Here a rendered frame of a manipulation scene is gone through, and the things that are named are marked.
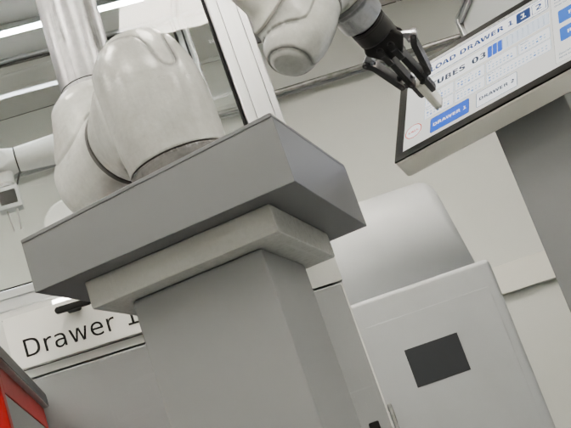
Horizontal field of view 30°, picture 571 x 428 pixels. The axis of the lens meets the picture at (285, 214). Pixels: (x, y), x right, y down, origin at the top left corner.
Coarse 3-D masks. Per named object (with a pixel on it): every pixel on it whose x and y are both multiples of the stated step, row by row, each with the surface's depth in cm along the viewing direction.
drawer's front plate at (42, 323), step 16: (64, 304) 217; (16, 320) 215; (32, 320) 216; (48, 320) 216; (64, 320) 216; (80, 320) 217; (96, 320) 217; (112, 320) 217; (128, 320) 217; (16, 336) 214; (32, 336) 215; (80, 336) 216; (96, 336) 216; (112, 336) 216; (128, 336) 217; (16, 352) 214; (32, 352) 214; (48, 352) 214; (64, 352) 214; (80, 352) 216
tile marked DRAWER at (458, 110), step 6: (462, 102) 212; (468, 102) 210; (450, 108) 213; (456, 108) 212; (462, 108) 210; (468, 108) 209; (444, 114) 213; (450, 114) 212; (456, 114) 210; (462, 114) 209; (432, 120) 215; (438, 120) 213; (444, 120) 212; (450, 120) 210; (432, 126) 214; (438, 126) 212
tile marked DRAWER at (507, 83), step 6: (516, 72) 205; (504, 78) 207; (510, 78) 205; (516, 78) 204; (492, 84) 208; (498, 84) 207; (504, 84) 205; (510, 84) 204; (516, 84) 202; (486, 90) 208; (492, 90) 207; (498, 90) 205; (504, 90) 204; (480, 96) 208; (486, 96) 207; (492, 96) 205; (480, 102) 207; (486, 102) 206
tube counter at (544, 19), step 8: (544, 16) 211; (528, 24) 213; (536, 24) 211; (544, 24) 209; (512, 32) 215; (520, 32) 213; (528, 32) 211; (504, 40) 216; (512, 40) 213; (488, 48) 218; (496, 48) 216; (504, 48) 214; (472, 56) 220; (480, 56) 218; (488, 56) 216; (472, 64) 218
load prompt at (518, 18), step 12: (540, 0) 216; (528, 12) 216; (540, 12) 213; (504, 24) 220; (516, 24) 216; (480, 36) 223; (492, 36) 220; (456, 48) 227; (468, 48) 223; (444, 60) 227; (456, 60) 224; (432, 72) 227
